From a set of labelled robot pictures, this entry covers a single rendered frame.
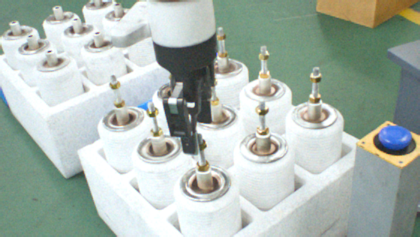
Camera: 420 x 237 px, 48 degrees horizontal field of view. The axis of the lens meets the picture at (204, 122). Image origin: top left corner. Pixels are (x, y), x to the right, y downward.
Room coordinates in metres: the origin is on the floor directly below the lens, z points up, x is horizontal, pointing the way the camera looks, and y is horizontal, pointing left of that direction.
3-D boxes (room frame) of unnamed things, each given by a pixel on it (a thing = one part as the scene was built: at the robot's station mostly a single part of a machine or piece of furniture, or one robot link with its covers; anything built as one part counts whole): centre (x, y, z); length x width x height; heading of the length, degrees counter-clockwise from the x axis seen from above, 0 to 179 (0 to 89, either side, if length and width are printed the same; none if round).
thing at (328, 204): (0.67, -0.02, 0.09); 0.39 x 0.39 x 0.18; 34
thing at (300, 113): (0.64, -0.18, 0.25); 0.08 x 0.08 x 0.01
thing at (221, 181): (0.51, 0.01, 0.25); 0.08 x 0.08 x 0.01
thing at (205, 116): (0.54, 0.00, 0.36); 0.02 x 0.01 x 0.04; 71
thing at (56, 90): (0.96, 0.32, 0.16); 0.10 x 0.10 x 0.18
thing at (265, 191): (0.58, -0.09, 0.16); 0.10 x 0.10 x 0.18
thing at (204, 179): (0.51, 0.01, 0.26); 0.02 x 0.02 x 0.03
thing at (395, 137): (0.47, -0.24, 0.32); 0.04 x 0.04 x 0.02
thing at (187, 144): (0.46, 0.03, 0.37); 0.03 x 0.01 x 0.05; 161
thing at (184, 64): (0.51, 0.01, 0.45); 0.08 x 0.08 x 0.09
